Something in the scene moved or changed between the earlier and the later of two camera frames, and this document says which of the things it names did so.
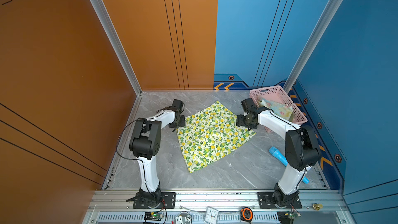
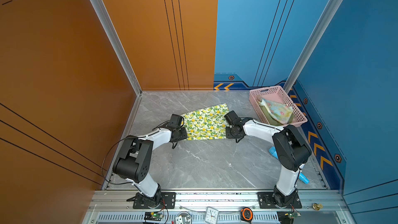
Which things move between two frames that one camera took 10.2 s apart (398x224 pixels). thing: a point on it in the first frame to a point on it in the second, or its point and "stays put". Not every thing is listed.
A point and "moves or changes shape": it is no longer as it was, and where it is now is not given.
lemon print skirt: [210, 134] moves or changes shape
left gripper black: [182, 124] to [184, 134]
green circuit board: [154, 216] stays put
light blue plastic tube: [280, 156] stays put
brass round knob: [317, 206] stays put
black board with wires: [287, 217] stays put
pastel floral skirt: [282, 109] stays put
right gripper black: [239, 122] to [228, 136]
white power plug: [183, 217] stays put
